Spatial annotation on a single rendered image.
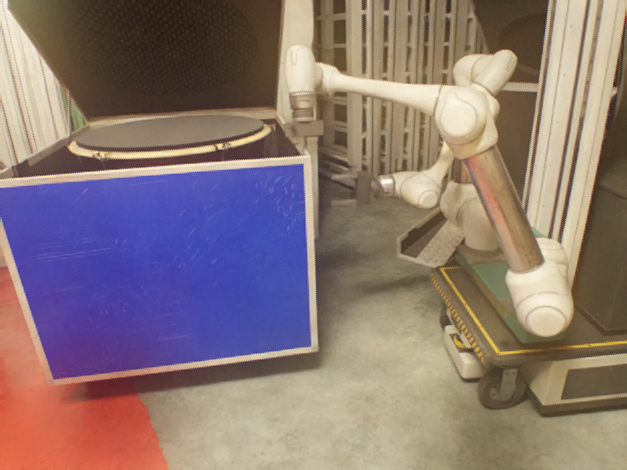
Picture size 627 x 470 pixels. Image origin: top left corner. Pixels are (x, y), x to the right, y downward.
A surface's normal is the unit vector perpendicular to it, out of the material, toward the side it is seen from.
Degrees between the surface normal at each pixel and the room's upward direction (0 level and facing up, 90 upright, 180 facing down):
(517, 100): 90
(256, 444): 0
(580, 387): 90
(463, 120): 85
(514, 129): 90
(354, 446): 0
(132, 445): 0
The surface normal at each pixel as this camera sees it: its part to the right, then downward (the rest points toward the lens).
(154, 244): 0.19, 0.37
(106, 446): -0.03, -0.92
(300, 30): 0.54, 0.31
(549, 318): -0.31, 0.47
